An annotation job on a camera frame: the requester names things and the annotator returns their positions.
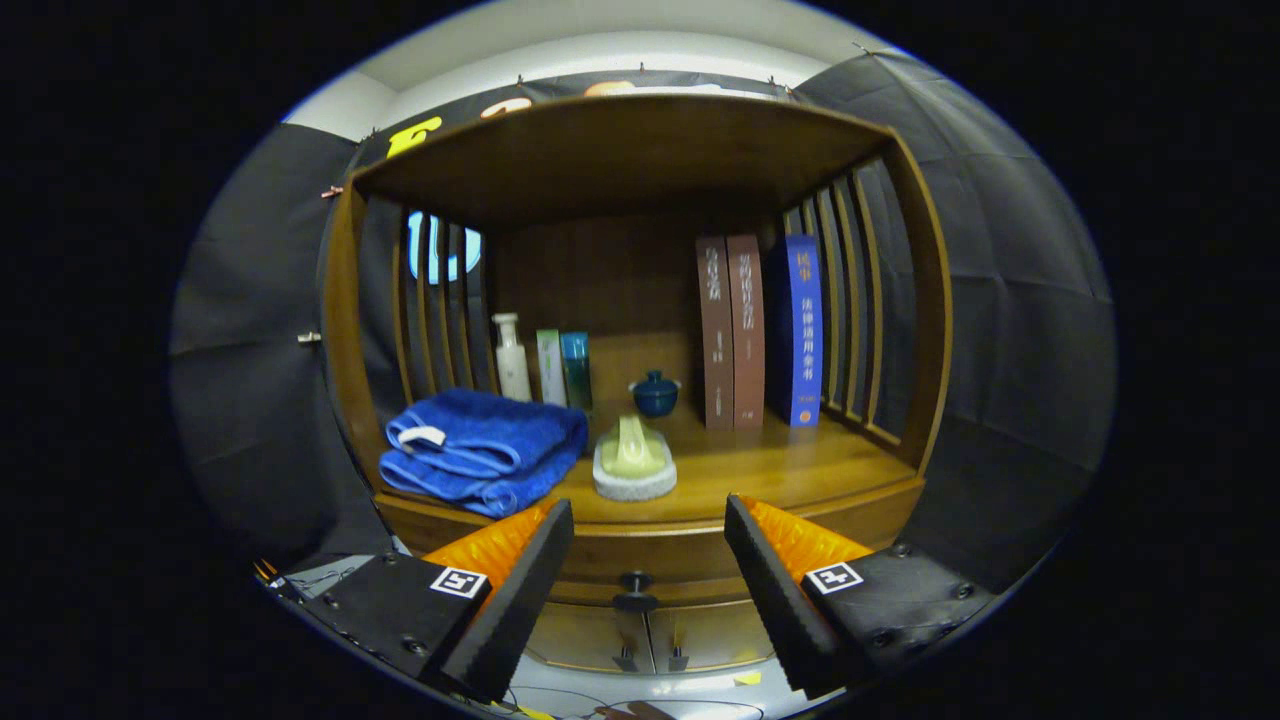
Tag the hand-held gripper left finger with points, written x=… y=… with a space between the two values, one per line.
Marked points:
x=500 y=620

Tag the folded blue towel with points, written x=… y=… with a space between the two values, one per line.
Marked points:
x=480 y=450

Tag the reddish brown book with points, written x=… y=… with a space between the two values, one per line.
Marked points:
x=747 y=340

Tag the white green tube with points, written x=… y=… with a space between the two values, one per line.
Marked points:
x=550 y=370

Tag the wooden cabinet door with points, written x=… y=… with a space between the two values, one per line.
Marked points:
x=590 y=640
x=710 y=635

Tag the blue book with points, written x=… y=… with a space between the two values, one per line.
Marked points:
x=803 y=340

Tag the wooden drawer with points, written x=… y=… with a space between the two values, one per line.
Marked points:
x=690 y=580

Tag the wooden countertop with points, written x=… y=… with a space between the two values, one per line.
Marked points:
x=780 y=470

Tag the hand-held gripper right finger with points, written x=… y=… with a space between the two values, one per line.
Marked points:
x=785 y=610

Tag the blue lidded teacup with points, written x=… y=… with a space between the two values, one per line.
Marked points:
x=655 y=398

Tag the teal capped bottle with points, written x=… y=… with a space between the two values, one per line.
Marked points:
x=577 y=375

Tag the white pump bottle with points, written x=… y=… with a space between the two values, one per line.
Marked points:
x=512 y=370

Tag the wooden cabinet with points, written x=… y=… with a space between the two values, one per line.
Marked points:
x=620 y=150

